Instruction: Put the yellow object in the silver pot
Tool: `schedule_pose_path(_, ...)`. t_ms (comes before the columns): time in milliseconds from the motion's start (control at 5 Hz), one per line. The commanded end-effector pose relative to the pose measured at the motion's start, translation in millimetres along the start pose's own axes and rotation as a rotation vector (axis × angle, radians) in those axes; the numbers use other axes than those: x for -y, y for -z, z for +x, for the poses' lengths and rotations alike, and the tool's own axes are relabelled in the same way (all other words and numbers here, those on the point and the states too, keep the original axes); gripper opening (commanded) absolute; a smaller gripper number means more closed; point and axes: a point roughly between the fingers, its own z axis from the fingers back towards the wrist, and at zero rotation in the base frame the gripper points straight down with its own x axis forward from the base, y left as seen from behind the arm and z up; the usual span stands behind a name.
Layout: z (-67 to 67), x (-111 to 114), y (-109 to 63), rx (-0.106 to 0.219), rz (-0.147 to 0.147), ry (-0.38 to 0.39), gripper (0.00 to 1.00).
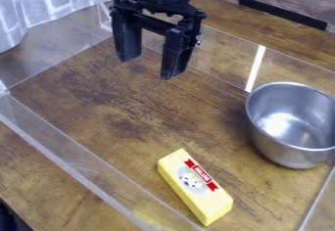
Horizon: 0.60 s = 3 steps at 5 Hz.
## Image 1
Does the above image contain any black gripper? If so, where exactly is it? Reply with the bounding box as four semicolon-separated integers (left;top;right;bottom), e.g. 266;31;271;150
111;0;207;79

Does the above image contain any yellow butter block toy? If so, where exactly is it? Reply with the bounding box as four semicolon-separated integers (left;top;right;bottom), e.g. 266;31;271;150
158;149;234;226

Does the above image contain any silver metal pot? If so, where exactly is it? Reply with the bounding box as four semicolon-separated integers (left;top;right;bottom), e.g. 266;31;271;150
245;82;335;169

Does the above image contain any black strip on table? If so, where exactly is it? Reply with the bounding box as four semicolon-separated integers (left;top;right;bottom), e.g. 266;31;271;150
238;0;328;31

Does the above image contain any white sheer curtain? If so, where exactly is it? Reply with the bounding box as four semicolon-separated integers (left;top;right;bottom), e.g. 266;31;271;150
0;0;110;53

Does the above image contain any clear acrylic enclosure wall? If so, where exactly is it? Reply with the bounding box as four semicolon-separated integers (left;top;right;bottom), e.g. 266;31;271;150
0;0;335;231

